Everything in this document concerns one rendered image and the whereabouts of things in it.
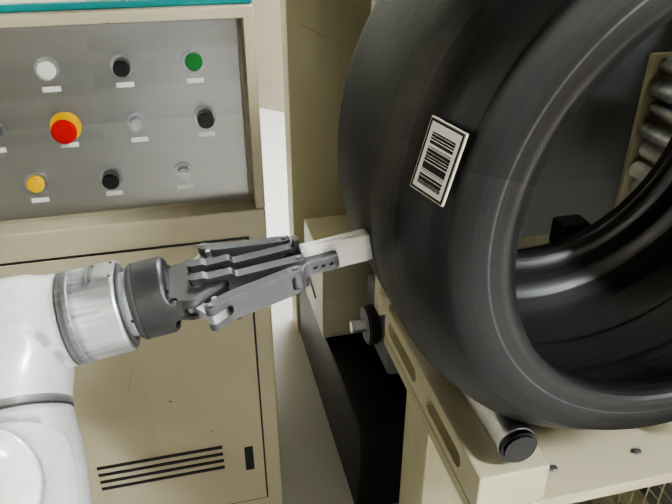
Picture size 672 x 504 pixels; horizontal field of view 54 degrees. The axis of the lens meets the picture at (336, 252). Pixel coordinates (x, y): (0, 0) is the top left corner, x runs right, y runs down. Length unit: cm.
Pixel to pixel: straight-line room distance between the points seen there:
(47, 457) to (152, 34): 79
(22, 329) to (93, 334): 6
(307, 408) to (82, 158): 116
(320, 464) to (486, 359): 137
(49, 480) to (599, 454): 66
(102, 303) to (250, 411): 97
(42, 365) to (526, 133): 45
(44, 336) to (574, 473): 64
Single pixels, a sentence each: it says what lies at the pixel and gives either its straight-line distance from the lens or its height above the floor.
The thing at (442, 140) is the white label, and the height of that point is 128.
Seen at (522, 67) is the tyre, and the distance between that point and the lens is 51.
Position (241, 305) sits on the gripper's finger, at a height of 111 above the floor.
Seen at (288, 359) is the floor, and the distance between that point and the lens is 230.
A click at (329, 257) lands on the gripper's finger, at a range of 63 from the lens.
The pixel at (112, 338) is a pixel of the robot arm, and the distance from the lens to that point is 63.
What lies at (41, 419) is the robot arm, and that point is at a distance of 62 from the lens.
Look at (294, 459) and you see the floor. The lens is 197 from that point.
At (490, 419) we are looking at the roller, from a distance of 79.
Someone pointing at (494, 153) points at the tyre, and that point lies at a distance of 52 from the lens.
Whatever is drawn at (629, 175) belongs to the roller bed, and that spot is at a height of 98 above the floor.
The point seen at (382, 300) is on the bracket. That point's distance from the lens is 102.
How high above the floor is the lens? 145
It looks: 30 degrees down
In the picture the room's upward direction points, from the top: straight up
